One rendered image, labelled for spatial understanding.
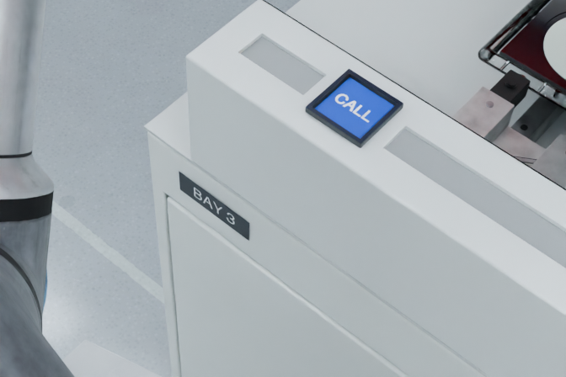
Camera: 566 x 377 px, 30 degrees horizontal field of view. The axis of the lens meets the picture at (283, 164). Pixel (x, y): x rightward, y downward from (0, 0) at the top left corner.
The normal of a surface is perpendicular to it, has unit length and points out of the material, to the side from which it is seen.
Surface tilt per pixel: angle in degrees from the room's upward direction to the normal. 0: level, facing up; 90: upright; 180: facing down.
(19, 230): 72
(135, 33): 0
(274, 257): 90
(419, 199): 0
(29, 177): 51
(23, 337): 59
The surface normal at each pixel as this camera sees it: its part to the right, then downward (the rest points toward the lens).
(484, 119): 0.04, -0.61
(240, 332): -0.65, 0.59
